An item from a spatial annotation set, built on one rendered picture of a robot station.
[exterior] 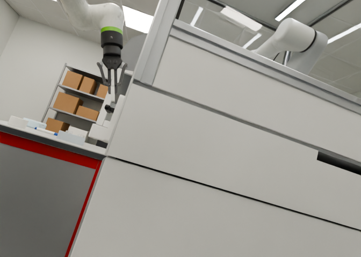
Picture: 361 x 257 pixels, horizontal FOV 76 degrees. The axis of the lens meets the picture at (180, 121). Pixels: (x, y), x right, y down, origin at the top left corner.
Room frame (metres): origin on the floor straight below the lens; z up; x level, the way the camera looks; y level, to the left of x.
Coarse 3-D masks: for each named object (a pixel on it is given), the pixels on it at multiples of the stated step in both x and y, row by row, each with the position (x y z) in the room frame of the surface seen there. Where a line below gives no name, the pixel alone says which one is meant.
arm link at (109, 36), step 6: (108, 30) 0.90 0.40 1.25; (102, 36) 0.91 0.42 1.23; (108, 36) 0.90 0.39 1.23; (114, 36) 0.90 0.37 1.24; (120, 36) 0.92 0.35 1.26; (102, 42) 0.91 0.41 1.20; (108, 42) 0.90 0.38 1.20; (114, 42) 0.90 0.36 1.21; (120, 42) 0.92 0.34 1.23; (120, 48) 0.96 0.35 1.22
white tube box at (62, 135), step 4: (60, 132) 1.11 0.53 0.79; (64, 132) 1.12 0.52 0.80; (60, 136) 1.12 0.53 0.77; (64, 136) 1.12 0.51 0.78; (68, 136) 1.13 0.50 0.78; (72, 136) 1.14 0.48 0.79; (76, 136) 1.14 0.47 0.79; (80, 136) 1.23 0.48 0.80; (64, 140) 1.13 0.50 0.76; (68, 140) 1.13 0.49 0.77; (72, 140) 1.14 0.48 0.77; (76, 140) 1.15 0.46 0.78; (80, 140) 1.15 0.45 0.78; (84, 140) 1.16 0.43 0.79; (80, 144) 1.16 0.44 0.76
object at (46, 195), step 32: (0, 128) 0.95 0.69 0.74; (32, 128) 1.31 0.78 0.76; (0, 160) 0.97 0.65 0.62; (32, 160) 1.00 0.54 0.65; (64, 160) 1.02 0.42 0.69; (96, 160) 1.04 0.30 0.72; (0, 192) 0.98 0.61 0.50; (32, 192) 1.00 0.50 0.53; (64, 192) 1.03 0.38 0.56; (0, 224) 0.99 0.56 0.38; (32, 224) 1.01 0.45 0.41; (64, 224) 1.03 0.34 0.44; (0, 256) 1.00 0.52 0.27; (32, 256) 1.02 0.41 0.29; (64, 256) 1.04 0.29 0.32
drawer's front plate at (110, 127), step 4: (120, 96) 0.49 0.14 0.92; (124, 96) 0.49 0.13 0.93; (120, 100) 0.49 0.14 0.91; (120, 104) 0.49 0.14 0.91; (116, 108) 0.49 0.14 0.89; (116, 112) 0.49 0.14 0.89; (112, 116) 0.49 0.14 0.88; (116, 116) 0.49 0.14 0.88; (112, 120) 0.49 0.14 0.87; (116, 120) 0.49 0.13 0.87; (112, 124) 0.49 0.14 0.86; (108, 128) 0.49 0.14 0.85; (112, 128) 0.49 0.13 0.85; (108, 132) 0.49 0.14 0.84; (108, 136) 0.49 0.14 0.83; (104, 140) 0.49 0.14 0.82; (108, 140) 0.49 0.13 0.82
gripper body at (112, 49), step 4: (104, 48) 0.92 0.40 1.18; (108, 48) 0.91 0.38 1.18; (112, 48) 0.91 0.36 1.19; (116, 48) 0.92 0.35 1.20; (104, 52) 0.92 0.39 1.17; (108, 52) 0.91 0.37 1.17; (112, 52) 0.91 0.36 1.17; (116, 52) 0.92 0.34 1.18; (120, 52) 0.94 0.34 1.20; (104, 56) 0.93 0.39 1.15; (108, 56) 0.93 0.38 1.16; (112, 56) 0.94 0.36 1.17; (116, 56) 0.94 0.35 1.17; (120, 56) 0.95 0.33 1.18; (104, 60) 0.93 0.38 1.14; (112, 60) 0.94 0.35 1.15; (120, 60) 0.94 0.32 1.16; (104, 64) 0.95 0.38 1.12; (112, 64) 0.94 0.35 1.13; (120, 64) 0.96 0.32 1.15; (112, 68) 0.95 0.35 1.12
